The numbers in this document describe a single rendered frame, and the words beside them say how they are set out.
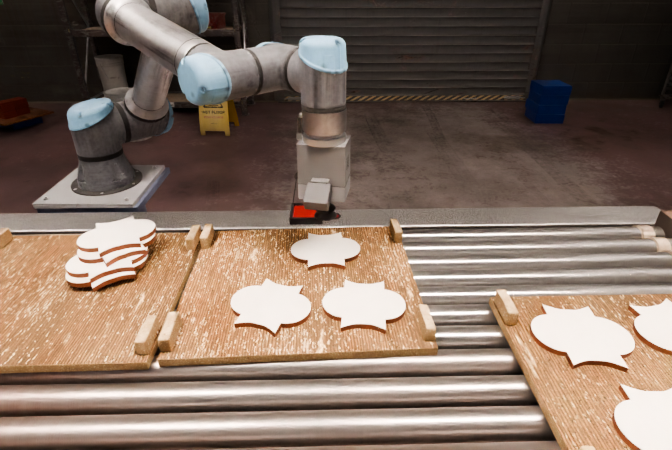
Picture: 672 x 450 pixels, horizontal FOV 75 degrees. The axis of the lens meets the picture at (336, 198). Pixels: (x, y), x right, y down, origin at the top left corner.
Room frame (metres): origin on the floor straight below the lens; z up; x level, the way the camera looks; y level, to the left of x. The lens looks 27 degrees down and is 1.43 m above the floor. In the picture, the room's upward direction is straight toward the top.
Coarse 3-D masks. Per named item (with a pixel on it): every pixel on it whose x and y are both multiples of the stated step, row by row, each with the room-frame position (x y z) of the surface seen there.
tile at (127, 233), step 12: (132, 216) 0.77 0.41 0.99; (96, 228) 0.72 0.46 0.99; (108, 228) 0.72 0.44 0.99; (120, 228) 0.72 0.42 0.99; (132, 228) 0.72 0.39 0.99; (144, 228) 0.72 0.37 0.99; (84, 240) 0.68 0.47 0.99; (96, 240) 0.68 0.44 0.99; (108, 240) 0.68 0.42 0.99; (120, 240) 0.68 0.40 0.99; (132, 240) 0.68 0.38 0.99; (108, 252) 0.65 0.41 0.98
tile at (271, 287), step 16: (256, 288) 0.59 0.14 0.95; (272, 288) 0.59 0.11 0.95; (288, 288) 0.59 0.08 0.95; (240, 304) 0.55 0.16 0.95; (256, 304) 0.55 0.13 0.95; (272, 304) 0.55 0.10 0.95; (288, 304) 0.55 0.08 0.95; (304, 304) 0.55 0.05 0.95; (240, 320) 0.51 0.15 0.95; (256, 320) 0.51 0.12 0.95; (272, 320) 0.51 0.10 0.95; (288, 320) 0.51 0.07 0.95; (304, 320) 0.52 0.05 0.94
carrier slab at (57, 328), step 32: (0, 256) 0.70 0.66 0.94; (32, 256) 0.70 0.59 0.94; (64, 256) 0.70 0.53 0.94; (160, 256) 0.70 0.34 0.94; (192, 256) 0.70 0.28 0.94; (0, 288) 0.60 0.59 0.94; (32, 288) 0.60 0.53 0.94; (64, 288) 0.60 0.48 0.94; (128, 288) 0.60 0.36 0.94; (160, 288) 0.60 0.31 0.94; (0, 320) 0.52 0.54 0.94; (32, 320) 0.52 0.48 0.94; (64, 320) 0.52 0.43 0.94; (96, 320) 0.52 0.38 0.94; (128, 320) 0.52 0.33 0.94; (160, 320) 0.52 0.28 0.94; (0, 352) 0.46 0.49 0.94; (32, 352) 0.46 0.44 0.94; (64, 352) 0.46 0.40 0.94; (96, 352) 0.46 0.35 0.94; (128, 352) 0.46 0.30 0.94
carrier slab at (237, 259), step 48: (240, 240) 0.76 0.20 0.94; (288, 240) 0.76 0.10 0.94; (384, 240) 0.76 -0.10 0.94; (192, 288) 0.60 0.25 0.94; (240, 288) 0.60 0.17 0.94; (336, 288) 0.60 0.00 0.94; (384, 288) 0.60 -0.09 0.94; (192, 336) 0.49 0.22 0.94; (240, 336) 0.49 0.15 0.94; (288, 336) 0.49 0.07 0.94; (336, 336) 0.49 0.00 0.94; (384, 336) 0.49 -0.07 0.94
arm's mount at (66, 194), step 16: (144, 176) 1.19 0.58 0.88; (48, 192) 1.08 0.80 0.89; (64, 192) 1.08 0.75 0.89; (80, 192) 1.07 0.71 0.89; (96, 192) 1.07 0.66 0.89; (112, 192) 1.08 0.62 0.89; (128, 192) 1.08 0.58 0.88; (144, 192) 1.10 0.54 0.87; (48, 208) 1.01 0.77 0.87; (64, 208) 1.01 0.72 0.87
